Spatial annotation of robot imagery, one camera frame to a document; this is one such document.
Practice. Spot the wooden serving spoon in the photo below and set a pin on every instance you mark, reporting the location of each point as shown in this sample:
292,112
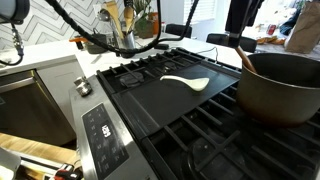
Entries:
246,60

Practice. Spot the steel utensil holder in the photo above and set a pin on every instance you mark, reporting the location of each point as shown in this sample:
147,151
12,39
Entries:
129,41

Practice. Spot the orange container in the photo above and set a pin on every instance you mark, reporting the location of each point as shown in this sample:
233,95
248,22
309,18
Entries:
155,23

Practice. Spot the brown paper bag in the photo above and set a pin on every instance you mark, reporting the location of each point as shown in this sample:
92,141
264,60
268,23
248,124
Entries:
305,30

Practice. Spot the red and black tool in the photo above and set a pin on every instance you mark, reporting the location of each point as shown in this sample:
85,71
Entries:
65,171

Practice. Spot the black griddle plate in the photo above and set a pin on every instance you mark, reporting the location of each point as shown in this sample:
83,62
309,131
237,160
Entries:
173,100

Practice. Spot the wide black chair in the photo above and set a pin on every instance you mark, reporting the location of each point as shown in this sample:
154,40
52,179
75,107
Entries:
248,45

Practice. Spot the small wooden spoon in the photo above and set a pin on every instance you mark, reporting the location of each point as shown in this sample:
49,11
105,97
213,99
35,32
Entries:
128,15

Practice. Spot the rounded grey device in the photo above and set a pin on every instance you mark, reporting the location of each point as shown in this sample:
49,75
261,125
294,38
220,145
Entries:
8,163

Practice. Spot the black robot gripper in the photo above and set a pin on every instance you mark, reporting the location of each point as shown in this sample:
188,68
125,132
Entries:
240,15

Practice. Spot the silver stove knob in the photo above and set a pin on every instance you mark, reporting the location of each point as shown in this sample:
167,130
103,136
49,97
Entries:
83,87

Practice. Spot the small black chair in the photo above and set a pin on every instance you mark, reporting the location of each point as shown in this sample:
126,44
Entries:
178,30

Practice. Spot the black gas stove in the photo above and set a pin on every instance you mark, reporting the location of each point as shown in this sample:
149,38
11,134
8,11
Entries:
100,110

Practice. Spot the metal ladle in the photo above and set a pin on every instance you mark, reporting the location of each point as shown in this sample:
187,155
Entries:
104,15

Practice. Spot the large dark cooking pot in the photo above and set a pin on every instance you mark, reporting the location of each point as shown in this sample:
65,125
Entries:
276,100

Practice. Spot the white plastic spoon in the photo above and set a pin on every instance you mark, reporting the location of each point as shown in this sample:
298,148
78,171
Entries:
196,83

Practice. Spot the red can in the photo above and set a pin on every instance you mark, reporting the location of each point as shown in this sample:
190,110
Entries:
271,30

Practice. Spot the small black device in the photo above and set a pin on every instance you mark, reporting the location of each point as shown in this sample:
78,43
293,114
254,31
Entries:
161,46

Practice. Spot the orange food items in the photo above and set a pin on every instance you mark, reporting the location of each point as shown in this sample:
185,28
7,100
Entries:
270,40

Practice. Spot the potted green plant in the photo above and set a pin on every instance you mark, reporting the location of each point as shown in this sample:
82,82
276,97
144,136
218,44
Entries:
145,28

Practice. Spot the stainless steel dishwasher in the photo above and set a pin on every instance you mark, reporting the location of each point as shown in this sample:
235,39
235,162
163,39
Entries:
30,106

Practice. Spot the black stove control panel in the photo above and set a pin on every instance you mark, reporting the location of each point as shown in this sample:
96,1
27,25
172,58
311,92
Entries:
105,140

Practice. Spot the white window blinds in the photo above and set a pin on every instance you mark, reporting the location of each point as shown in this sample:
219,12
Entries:
206,10

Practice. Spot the wooden spatula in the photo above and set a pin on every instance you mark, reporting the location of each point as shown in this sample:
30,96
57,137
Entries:
114,13

